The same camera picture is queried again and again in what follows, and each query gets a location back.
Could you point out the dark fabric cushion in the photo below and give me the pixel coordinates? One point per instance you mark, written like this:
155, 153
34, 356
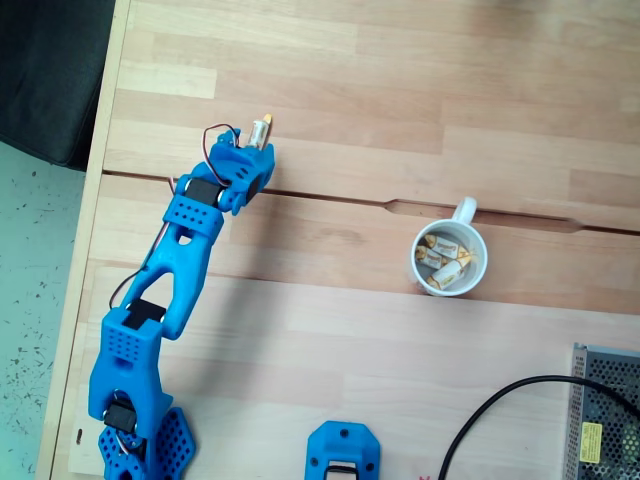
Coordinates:
47, 75

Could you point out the white ceramic mug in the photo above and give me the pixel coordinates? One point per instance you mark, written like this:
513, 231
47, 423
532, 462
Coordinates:
450, 250

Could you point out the perforated metal power supply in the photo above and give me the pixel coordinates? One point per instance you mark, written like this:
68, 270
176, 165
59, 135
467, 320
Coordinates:
615, 395

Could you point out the yellow warning label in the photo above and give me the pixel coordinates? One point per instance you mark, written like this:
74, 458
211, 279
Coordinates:
590, 442

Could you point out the white and yellow sweet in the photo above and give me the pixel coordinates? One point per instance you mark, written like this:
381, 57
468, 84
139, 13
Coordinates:
447, 245
260, 132
447, 274
430, 257

